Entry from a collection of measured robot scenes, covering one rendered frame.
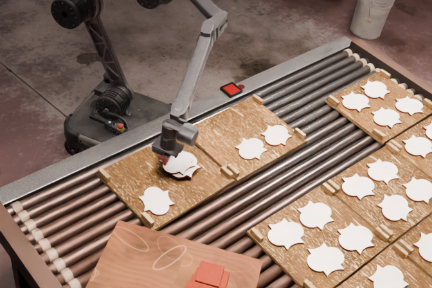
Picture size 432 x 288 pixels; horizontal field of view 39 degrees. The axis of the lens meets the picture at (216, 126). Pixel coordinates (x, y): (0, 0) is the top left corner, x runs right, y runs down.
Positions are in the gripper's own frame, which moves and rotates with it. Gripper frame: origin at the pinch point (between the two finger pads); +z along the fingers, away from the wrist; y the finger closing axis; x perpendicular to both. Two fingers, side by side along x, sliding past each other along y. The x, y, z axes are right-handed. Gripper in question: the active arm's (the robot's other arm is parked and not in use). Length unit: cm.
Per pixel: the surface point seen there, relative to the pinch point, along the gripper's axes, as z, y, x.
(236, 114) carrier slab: 10, -9, -52
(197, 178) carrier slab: 10.3, -10.5, -8.7
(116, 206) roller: 12.7, 9.8, 18.2
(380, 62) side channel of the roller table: 7, -57, -130
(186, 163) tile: 6.3, -4.6, -9.9
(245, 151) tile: 8.8, -21.1, -31.6
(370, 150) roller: 10, -68, -64
